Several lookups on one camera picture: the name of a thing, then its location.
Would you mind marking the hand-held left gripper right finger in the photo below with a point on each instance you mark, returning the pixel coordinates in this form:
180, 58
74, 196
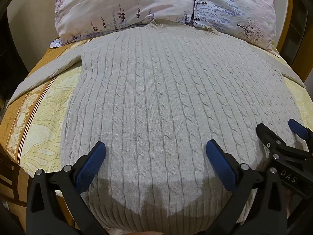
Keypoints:
222, 166

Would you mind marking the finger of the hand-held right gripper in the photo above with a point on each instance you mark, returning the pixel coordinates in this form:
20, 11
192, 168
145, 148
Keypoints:
265, 133
297, 128

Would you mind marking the white tree-print pillow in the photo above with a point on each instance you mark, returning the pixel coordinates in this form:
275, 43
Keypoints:
232, 7

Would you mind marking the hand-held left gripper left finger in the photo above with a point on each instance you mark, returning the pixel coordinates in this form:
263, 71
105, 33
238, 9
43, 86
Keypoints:
90, 166

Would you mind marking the yellow patterned bedspread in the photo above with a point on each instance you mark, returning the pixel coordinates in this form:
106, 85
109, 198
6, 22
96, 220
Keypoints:
36, 117

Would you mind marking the pink floral pillow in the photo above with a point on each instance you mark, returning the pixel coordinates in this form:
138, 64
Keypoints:
117, 2

